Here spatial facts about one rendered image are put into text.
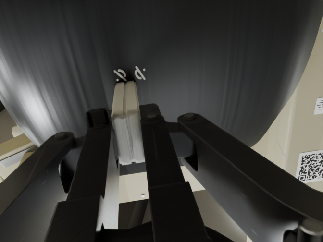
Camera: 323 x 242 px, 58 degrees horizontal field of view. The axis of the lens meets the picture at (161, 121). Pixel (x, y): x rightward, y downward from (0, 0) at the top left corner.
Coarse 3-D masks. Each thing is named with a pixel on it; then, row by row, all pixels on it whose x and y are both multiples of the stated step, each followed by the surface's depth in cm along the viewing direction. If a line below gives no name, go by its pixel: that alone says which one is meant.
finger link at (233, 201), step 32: (192, 128) 13; (192, 160) 14; (224, 160) 10; (256, 160) 10; (224, 192) 11; (256, 192) 9; (288, 192) 8; (320, 192) 8; (256, 224) 9; (288, 224) 8
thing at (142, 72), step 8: (112, 64) 20; (120, 64) 20; (128, 64) 20; (136, 64) 20; (144, 64) 21; (112, 72) 21; (120, 72) 21; (128, 72) 21; (136, 72) 21; (144, 72) 21; (112, 80) 21; (120, 80) 21; (128, 80) 21; (136, 80) 21; (144, 80) 21; (112, 88) 21
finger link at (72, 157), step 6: (78, 138) 15; (84, 138) 15; (114, 138) 15; (78, 144) 14; (114, 144) 15; (72, 150) 14; (78, 150) 14; (114, 150) 15; (66, 156) 14; (72, 156) 14; (78, 156) 14; (66, 162) 14; (72, 162) 14; (60, 168) 14; (66, 168) 14; (72, 168) 14; (60, 174) 14; (66, 174) 14; (72, 174) 14
